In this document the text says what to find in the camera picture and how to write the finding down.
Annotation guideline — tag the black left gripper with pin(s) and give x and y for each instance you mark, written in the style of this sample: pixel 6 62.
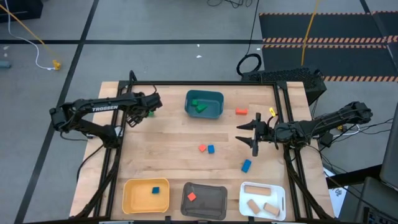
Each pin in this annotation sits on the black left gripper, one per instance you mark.
pixel 149 102

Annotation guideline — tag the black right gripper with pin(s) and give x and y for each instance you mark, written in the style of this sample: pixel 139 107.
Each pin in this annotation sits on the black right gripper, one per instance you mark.
pixel 264 133

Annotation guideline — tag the green cylinder block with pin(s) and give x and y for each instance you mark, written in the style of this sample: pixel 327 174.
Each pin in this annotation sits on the green cylinder block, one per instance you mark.
pixel 151 114

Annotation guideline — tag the blue rectangular block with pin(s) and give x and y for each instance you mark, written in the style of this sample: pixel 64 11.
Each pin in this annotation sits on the blue rectangular block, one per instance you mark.
pixel 246 165

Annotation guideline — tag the red cube block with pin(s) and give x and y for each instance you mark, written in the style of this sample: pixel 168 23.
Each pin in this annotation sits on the red cube block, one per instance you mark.
pixel 191 196
pixel 202 148

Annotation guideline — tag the green triangular block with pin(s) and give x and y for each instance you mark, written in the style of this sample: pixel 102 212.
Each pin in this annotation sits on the green triangular block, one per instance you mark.
pixel 201 108

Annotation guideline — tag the long natural wood block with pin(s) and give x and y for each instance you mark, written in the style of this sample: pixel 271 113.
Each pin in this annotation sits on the long natural wood block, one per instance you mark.
pixel 257 190

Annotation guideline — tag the dark blue cube block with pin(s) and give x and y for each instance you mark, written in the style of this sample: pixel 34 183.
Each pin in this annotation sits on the dark blue cube block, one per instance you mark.
pixel 155 190

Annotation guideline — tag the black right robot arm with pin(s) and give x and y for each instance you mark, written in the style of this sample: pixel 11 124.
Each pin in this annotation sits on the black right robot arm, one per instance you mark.
pixel 329 121

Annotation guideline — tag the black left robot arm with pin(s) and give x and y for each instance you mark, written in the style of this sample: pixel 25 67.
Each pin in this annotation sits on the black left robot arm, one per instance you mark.
pixel 102 108

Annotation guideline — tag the orange arch block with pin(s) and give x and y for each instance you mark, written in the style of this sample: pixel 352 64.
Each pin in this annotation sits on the orange arch block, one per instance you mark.
pixel 241 112

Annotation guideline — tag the teal plastic bin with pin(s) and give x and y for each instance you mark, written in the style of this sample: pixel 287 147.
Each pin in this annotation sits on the teal plastic bin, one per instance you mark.
pixel 214 107

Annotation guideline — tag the white plastic bin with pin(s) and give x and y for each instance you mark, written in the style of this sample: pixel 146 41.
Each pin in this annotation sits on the white plastic bin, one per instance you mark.
pixel 264 199

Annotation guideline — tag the black mesh computer tower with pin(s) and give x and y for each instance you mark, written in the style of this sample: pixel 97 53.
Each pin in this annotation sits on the black mesh computer tower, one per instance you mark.
pixel 286 76

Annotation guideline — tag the translucent grey plastic bin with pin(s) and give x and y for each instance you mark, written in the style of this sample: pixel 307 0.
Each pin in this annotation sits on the translucent grey plastic bin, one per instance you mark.
pixel 208 202

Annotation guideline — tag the black power adapter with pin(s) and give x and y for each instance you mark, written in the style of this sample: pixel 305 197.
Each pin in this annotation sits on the black power adapter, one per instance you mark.
pixel 326 139

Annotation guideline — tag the yellow plastic bin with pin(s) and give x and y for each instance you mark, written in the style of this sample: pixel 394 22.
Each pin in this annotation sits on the yellow plastic bin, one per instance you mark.
pixel 136 199

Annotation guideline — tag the small yellow connector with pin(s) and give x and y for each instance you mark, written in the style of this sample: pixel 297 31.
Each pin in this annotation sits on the small yellow connector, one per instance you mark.
pixel 340 127

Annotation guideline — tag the white paper sheet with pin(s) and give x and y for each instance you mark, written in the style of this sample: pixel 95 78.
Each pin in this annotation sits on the white paper sheet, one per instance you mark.
pixel 334 193

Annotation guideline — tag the black hazard-striped floor mat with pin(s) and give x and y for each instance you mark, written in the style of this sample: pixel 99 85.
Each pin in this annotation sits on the black hazard-striped floor mat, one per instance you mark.
pixel 342 59

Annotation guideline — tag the grey monitor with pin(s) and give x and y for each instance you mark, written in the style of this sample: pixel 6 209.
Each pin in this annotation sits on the grey monitor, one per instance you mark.
pixel 390 155

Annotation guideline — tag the black floor box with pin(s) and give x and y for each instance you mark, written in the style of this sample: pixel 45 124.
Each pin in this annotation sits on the black floor box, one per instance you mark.
pixel 18 11

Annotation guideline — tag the black arched bracket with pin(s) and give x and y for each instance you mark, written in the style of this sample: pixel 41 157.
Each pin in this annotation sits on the black arched bracket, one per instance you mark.
pixel 132 77

